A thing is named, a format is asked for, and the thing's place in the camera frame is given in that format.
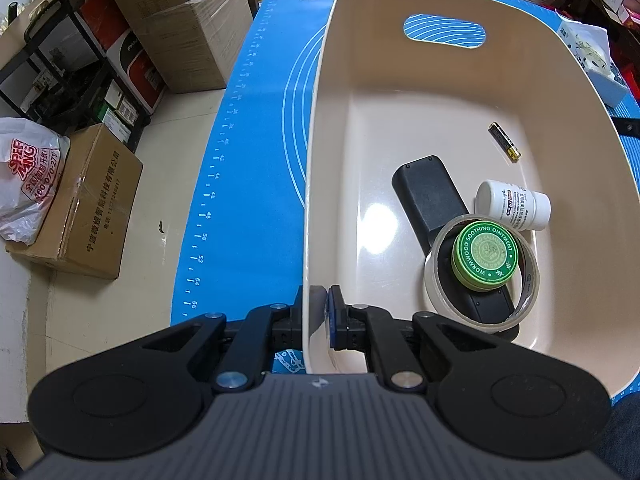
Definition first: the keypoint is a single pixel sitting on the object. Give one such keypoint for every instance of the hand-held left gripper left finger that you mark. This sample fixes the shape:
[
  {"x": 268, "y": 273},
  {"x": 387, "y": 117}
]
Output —
[{"x": 287, "y": 325}]

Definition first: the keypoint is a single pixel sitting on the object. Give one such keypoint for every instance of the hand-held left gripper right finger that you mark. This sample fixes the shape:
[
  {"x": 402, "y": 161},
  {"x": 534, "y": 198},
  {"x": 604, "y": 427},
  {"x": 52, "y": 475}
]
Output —
[{"x": 334, "y": 320}]

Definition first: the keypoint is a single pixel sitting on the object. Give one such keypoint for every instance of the clear tape roll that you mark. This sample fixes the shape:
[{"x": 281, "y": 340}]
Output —
[{"x": 435, "y": 295}]

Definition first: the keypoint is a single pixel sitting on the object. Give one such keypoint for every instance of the black remote control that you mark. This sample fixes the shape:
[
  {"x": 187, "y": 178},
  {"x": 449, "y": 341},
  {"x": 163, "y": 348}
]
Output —
[{"x": 430, "y": 195}]

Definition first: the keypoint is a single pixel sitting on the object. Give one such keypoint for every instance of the green ointment tin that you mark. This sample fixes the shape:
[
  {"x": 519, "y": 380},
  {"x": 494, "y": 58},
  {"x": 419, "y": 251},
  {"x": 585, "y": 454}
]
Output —
[{"x": 485, "y": 255}]

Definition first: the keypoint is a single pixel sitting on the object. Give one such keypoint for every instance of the white pill bottle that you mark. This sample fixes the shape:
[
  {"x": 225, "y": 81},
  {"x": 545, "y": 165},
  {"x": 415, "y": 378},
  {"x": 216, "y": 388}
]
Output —
[{"x": 510, "y": 205}]

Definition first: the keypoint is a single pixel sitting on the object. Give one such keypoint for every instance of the beige plastic storage basket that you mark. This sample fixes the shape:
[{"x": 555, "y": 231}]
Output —
[{"x": 380, "y": 110}]

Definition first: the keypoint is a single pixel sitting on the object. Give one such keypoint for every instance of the black and gold battery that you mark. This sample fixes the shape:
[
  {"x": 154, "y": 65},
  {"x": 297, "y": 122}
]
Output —
[{"x": 504, "y": 141}]

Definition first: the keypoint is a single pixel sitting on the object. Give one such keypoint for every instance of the blue silicone mat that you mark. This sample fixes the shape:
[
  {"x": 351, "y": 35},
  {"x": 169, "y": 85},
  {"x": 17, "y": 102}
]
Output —
[{"x": 265, "y": 135}]

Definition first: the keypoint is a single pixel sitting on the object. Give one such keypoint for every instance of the low brown cardboard box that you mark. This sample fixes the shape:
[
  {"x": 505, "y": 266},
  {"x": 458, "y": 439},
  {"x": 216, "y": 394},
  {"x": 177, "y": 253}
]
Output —
[{"x": 85, "y": 210}]

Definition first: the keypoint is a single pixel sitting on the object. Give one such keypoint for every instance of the red and white appliance box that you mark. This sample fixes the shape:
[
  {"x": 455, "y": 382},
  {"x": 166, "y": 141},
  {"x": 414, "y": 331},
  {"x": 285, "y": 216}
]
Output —
[{"x": 135, "y": 65}]

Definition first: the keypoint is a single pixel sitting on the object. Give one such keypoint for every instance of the white red-print plastic bag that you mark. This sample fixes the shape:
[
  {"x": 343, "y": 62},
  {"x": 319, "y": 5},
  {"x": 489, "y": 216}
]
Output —
[{"x": 25, "y": 175}]

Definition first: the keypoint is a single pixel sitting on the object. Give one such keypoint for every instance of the person's jeans leg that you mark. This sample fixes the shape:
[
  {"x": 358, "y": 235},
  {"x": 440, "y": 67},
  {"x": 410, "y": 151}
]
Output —
[{"x": 622, "y": 445}]

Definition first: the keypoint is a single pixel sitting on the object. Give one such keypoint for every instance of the large taped cardboard box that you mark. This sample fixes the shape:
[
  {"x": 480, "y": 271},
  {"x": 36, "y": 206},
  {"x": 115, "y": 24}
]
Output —
[{"x": 185, "y": 25}]

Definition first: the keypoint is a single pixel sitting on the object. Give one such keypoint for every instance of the black metal rack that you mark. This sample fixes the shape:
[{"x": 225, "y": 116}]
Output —
[{"x": 55, "y": 85}]

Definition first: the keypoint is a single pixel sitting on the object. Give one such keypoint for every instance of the white tissue pack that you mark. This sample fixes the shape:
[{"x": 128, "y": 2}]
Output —
[{"x": 592, "y": 55}]

